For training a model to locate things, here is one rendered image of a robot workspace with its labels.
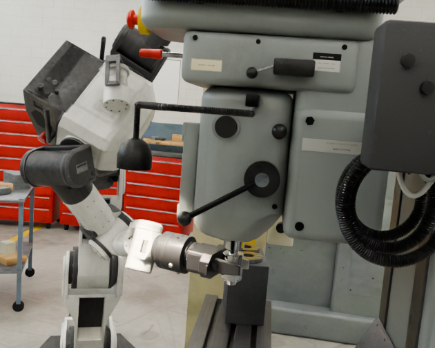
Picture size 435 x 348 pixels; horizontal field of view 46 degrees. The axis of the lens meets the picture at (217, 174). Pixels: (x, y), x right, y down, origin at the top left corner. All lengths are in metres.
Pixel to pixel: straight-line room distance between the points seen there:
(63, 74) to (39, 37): 9.80
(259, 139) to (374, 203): 0.25
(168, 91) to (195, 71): 9.32
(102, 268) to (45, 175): 0.54
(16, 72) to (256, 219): 10.50
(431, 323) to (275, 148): 0.44
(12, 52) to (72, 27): 1.35
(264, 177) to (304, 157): 0.08
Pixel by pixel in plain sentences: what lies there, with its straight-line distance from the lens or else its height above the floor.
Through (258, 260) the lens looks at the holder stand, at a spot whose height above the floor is 1.14.
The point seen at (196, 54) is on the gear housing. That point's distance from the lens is 1.01.
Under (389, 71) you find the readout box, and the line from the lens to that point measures 0.76.
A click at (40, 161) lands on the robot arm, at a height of 1.42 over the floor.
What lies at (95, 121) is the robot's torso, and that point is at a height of 1.53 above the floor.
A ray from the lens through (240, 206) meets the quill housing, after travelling 1.03.
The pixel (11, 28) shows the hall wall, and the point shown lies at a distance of 11.51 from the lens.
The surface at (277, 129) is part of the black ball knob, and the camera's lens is 0.98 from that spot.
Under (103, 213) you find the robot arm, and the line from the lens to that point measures 1.43.
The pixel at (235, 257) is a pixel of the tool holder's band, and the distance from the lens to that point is 1.14.
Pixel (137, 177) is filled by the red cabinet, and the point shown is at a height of 0.73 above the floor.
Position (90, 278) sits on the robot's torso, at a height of 1.00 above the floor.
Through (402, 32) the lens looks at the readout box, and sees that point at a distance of 0.77.
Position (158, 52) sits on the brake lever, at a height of 1.70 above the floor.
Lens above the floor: 1.59
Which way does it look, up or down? 7 degrees down
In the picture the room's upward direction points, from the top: 4 degrees clockwise
